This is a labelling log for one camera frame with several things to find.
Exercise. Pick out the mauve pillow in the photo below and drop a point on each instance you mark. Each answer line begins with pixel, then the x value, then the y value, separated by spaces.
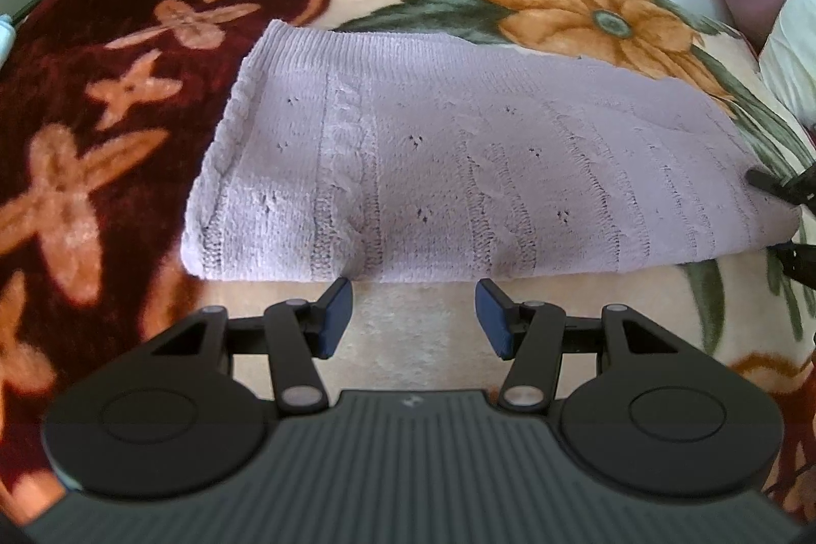
pixel 746 2

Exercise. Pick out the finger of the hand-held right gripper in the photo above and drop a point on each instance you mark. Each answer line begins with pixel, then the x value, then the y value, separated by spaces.
pixel 797 262
pixel 781 188

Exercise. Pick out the lilac knitted sweater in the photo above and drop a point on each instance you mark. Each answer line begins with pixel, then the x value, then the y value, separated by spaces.
pixel 459 161

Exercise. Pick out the white pillow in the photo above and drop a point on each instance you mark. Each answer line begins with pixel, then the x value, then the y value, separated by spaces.
pixel 794 53

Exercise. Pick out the light blue folded cloth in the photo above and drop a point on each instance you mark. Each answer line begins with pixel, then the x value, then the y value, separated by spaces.
pixel 5 37

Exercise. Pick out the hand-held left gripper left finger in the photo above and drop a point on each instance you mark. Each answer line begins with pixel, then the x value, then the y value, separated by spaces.
pixel 335 318

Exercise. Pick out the floral fleece blanket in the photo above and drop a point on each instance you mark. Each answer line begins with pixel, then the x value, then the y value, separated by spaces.
pixel 95 91

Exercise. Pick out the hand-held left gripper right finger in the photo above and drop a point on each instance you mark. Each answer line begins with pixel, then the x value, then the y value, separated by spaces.
pixel 494 319

